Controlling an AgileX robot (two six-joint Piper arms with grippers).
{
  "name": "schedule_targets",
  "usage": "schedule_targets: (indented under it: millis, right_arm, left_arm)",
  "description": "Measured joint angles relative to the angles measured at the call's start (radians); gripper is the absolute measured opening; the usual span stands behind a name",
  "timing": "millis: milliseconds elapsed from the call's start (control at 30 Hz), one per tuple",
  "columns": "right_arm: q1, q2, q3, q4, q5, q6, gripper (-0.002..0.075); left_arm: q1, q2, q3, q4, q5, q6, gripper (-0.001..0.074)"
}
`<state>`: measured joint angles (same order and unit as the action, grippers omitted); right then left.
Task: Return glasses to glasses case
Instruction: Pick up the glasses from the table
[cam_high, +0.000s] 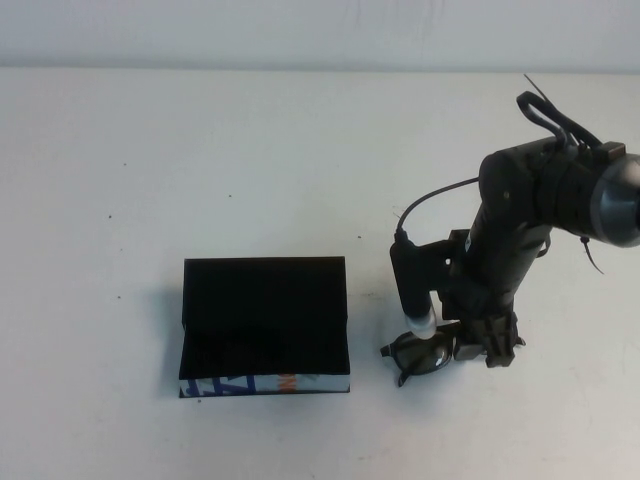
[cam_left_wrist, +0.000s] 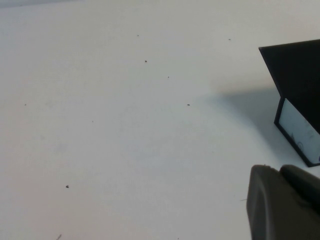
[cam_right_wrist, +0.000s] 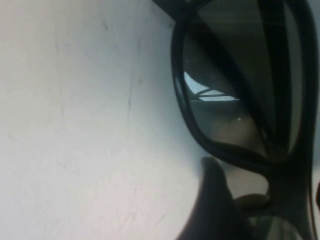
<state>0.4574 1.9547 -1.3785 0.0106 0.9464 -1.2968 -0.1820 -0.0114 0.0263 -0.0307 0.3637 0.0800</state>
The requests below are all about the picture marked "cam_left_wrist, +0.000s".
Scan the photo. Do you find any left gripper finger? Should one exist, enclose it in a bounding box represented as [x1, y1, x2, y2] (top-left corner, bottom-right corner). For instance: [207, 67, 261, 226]
[246, 164, 320, 240]

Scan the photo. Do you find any black printed glasses case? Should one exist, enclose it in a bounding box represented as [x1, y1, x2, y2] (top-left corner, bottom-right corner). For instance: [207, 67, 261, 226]
[258, 39, 320, 168]

